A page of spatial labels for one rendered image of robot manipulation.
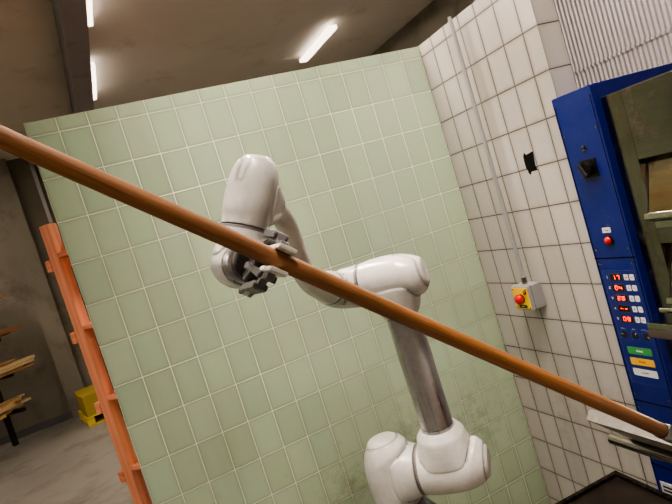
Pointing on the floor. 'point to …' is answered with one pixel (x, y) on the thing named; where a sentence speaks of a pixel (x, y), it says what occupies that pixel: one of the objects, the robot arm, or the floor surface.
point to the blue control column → (597, 213)
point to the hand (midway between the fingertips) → (278, 260)
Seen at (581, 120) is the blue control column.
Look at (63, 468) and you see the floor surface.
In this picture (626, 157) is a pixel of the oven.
